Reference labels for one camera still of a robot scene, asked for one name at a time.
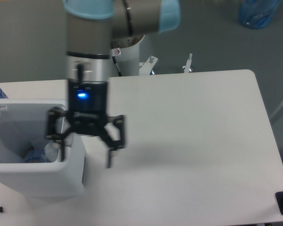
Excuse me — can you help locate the white plastic trash can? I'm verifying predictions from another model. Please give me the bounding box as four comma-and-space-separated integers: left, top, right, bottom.
0, 98, 86, 197

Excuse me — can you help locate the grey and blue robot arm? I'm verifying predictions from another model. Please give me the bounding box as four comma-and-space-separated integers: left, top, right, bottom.
46, 0, 181, 167

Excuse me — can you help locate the blue plastic bag on floor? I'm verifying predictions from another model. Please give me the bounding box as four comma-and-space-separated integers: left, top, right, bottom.
237, 0, 281, 29

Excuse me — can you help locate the crushed clear plastic bottle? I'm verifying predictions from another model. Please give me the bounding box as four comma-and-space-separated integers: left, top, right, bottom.
23, 139, 59, 163

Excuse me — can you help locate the black cable on pedestal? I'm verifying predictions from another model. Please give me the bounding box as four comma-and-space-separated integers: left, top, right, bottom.
111, 55, 123, 77

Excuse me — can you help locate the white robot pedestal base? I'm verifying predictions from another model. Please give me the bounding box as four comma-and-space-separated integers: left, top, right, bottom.
111, 35, 158, 77

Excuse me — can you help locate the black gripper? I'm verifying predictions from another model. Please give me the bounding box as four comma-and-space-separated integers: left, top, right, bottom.
45, 79, 126, 169

